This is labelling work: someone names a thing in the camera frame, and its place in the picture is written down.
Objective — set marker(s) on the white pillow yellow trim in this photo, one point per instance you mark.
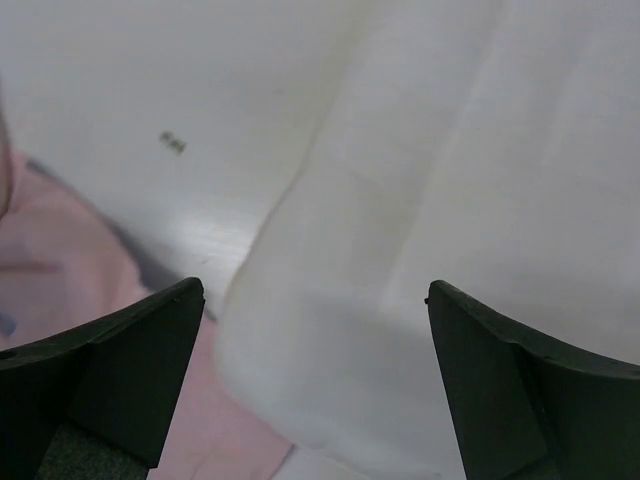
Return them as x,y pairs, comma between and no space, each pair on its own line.
490,144

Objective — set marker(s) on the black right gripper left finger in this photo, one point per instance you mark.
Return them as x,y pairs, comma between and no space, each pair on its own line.
97,401

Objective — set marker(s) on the pink printed pillowcase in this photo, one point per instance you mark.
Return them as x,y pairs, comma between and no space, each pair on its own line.
61,266

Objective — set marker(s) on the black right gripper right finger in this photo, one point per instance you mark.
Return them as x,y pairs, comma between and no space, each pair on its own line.
526,405

